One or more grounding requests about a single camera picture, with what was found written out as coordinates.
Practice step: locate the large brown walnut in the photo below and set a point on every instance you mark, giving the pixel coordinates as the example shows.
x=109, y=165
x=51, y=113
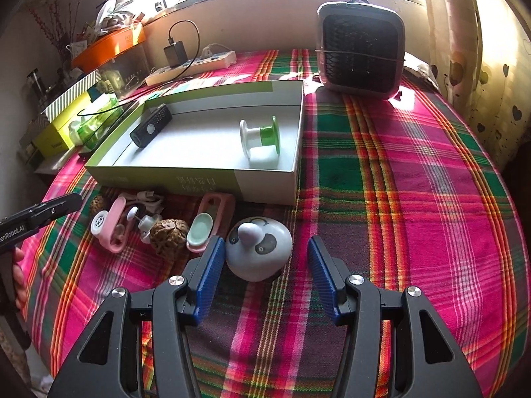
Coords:
x=168, y=236

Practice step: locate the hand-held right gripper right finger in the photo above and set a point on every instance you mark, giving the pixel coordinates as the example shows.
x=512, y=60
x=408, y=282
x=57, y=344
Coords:
x=321, y=277

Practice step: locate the white power strip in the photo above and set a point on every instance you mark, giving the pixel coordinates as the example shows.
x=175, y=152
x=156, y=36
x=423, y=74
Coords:
x=195, y=65

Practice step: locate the green and white cardboard box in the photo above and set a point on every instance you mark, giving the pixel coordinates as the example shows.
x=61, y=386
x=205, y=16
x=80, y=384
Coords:
x=199, y=141

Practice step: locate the white and green spool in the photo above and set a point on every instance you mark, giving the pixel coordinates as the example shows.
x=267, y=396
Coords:
x=251, y=137

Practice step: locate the green tissue pack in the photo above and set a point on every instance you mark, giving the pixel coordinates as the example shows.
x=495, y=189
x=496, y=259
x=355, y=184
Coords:
x=95, y=124

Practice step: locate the yellow-green box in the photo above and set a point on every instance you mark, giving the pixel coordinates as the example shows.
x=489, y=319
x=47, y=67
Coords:
x=58, y=132

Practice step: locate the red berry branches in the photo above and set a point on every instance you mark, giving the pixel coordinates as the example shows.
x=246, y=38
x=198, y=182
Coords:
x=49, y=29

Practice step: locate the striped gift box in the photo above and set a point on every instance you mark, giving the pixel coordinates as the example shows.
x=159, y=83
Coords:
x=70, y=95

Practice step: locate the black charger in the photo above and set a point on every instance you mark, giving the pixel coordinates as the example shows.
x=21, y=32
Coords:
x=174, y=52

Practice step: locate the heart-print curtain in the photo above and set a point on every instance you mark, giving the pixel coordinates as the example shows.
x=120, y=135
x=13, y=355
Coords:
x=493, y=91

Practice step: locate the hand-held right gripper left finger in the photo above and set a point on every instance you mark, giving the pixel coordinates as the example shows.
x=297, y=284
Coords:
x=209, y=277

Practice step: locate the small black electronic device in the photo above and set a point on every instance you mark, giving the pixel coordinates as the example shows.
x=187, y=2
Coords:
x=150, y=126

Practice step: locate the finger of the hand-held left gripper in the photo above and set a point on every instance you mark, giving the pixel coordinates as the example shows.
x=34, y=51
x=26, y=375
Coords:
x=49, y=207

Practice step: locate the grey portable heater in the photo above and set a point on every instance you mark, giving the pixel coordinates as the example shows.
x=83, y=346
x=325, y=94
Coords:
x=356, y=49

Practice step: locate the dark glass jar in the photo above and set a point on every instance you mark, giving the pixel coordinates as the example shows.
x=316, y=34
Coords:
x=35, y=85

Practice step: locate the pink clip with mint pad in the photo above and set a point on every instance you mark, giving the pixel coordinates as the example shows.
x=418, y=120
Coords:
x=199, y=226

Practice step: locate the white panda-face round holder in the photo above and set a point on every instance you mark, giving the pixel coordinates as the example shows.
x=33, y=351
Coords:
x=257, y=257

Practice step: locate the white plug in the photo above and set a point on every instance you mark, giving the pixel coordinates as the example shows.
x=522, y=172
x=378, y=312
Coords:
x=213, y=49

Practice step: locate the small brown walnut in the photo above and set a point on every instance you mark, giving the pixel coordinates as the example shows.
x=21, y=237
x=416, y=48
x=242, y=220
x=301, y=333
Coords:
x=98, y=205

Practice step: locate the pink plastic clip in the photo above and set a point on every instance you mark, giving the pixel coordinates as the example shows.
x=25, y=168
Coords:
x=112, y=242

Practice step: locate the clear plastic container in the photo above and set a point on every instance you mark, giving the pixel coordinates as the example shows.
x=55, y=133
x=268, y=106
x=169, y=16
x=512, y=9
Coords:
x=124, y=70

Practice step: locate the person's left hand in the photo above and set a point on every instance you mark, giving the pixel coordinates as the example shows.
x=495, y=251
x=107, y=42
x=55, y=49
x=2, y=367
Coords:
x=19, y=275

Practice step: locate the white knob on clear base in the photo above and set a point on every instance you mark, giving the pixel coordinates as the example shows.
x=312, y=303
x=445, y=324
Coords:
x=146, y=226

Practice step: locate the orange tray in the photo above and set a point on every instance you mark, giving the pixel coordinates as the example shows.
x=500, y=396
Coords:
x=103, y=49

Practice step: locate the plaid tablecloth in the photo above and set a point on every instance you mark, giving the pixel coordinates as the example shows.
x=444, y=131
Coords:
x=394, y=174

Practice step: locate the pile of packets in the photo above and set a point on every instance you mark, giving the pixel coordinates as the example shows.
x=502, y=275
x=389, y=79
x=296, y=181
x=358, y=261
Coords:
x=116, y=12

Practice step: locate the small clear jar white lid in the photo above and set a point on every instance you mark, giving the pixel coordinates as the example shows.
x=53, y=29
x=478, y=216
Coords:
x=100, y=222

